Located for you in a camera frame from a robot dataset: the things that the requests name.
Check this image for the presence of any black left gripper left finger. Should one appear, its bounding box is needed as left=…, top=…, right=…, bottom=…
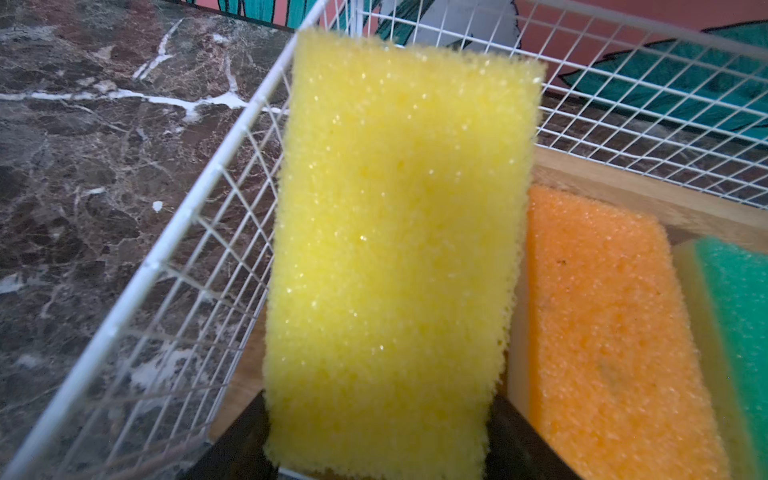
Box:
left=181, top=392, right=276, bottom=480

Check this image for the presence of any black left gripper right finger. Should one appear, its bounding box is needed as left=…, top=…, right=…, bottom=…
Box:
left=484, top=395, right=579, bottom=480

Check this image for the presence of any orange sponge front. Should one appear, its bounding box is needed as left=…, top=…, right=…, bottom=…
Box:
left=525, top=186, right=731, bottom=479

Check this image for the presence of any light green yellow sponge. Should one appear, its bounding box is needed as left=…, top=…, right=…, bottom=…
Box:
left=672, top=237, right=767, bottom=479

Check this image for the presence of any white wire wooden shelf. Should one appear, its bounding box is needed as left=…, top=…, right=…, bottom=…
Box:
left=1, top=1, right=767, bottom=479

